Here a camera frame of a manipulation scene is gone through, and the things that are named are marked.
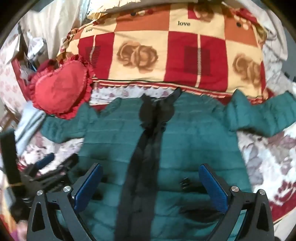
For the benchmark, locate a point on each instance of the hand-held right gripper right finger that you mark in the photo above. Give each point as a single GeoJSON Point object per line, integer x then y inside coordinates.
{"type": "Point", "coordinates": [214, 187]}

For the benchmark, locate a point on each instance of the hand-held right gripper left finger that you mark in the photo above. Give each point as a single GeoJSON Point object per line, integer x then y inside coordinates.
{"type": "Point", "coordinates": [86, 185]}

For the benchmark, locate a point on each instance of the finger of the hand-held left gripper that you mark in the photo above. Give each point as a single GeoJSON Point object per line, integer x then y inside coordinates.
{"type": "Point", "coordinates": [67, 163]}
{"type": "Point", "coordinates": [45, 161]}

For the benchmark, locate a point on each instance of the green puffer jacket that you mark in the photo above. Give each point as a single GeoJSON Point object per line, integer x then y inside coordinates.
{"type": "Point", "coordinates": [175, 150]}

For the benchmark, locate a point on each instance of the light blue cloth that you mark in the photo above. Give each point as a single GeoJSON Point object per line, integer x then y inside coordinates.
{"type": "Point", "coordinates": [29, 127]}

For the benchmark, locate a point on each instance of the floral fleece blanket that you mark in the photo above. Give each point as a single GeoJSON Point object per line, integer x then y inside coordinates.
{"type": "Point", "coordinates": [266, 157]}

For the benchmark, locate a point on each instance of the red heart cushion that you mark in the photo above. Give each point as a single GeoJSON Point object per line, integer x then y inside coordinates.
{"type": "Point", "coordinates": [60, 90]}

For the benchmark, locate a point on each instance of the dark red cloth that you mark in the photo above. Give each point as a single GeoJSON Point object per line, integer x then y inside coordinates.
{"type": "Point", "coordinates": [47, 66]}

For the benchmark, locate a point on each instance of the white quilted sheet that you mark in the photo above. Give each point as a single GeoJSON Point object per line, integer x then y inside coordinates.
{"type": "Point", "coordinates": [277, 62]}

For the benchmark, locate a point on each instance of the white curtain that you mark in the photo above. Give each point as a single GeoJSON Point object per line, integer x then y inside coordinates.
{"type": "Point", "coordinates": [57, 20]}

